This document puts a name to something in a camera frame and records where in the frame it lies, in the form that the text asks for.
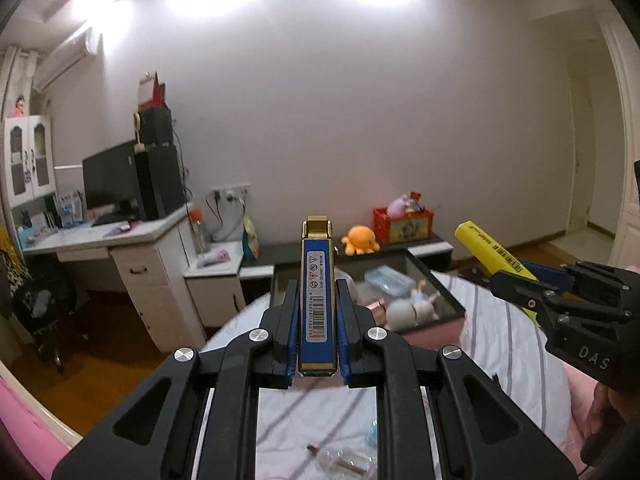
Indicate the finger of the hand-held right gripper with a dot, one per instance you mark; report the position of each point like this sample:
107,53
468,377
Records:
547,274
515,285

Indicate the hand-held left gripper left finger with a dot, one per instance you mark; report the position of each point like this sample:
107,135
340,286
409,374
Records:
292,345

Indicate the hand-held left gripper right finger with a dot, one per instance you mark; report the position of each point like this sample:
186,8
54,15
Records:
342,345

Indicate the yellow highlighter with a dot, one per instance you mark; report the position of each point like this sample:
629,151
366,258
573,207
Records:
480,245

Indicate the pink storage box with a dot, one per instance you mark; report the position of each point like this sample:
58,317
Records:
440,332

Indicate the person's right hand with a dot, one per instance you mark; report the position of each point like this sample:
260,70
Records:
602,410

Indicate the rose gold cup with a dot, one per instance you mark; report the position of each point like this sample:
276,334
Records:
377,312

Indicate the pink quilt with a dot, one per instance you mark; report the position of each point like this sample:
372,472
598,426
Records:
580,400

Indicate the striped white tablecloth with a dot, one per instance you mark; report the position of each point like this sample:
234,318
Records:
500,350

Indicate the clear plastic case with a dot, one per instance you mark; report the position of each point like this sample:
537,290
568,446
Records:
387,282

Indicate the pink white toy figure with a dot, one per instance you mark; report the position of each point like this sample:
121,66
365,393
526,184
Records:
425,300

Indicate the black white TV stand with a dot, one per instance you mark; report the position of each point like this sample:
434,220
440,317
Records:
430,250

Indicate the teal round case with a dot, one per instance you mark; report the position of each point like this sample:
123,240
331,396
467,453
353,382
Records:
372,432

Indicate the white nightstand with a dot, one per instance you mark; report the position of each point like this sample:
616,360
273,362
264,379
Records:
215,290

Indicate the orange octopus plush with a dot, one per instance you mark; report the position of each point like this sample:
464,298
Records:
361,241

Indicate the snack bag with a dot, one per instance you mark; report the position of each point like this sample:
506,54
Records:
250,240

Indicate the pink pouch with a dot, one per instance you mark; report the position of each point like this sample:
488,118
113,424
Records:
214,258

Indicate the white door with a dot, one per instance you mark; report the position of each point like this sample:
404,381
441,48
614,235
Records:
590,160

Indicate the red storage crate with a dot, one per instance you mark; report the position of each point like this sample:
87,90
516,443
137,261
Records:
405,227

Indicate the red packet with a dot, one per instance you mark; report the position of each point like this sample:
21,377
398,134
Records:
415,201

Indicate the pink plush toy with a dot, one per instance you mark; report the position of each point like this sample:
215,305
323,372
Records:
400,205

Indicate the water bottle red cap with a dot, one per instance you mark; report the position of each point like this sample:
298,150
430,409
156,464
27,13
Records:
198,232

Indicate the white desk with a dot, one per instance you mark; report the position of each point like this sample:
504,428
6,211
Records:
150,270

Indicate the pink mouse pad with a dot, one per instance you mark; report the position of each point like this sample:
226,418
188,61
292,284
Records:
120,229

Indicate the black computer tower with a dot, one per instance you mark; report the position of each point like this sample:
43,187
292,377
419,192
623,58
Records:
160,182

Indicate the black keyboard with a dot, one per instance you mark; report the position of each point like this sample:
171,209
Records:
112,218

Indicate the black computer monitor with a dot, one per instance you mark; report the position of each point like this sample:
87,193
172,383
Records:
110,175

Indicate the black gaming chair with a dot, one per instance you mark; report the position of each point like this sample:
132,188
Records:
45,305

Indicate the black speaker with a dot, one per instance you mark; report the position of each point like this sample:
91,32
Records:
156,126

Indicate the blue white box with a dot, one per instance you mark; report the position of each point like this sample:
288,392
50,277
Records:
70,209

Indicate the small cream desk lamp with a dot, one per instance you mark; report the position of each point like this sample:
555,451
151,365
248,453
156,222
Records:
137,132

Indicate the pink bed edge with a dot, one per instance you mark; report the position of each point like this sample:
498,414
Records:
20,435

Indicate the red white box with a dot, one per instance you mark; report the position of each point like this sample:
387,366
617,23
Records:
150,91

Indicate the yellow jacket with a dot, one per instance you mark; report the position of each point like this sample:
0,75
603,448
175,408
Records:
7,270

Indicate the white hutch cabinet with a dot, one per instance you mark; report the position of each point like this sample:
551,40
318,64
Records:
30,160

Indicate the small doll figurine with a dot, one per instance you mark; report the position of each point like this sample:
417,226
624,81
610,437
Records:
20,107

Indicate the white air conditioner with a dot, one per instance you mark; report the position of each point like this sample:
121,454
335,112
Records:
65,60

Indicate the beige curtain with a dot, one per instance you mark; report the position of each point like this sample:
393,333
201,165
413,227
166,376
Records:
15,75

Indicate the white wall outlet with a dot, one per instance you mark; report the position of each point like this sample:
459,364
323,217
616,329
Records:
230,193

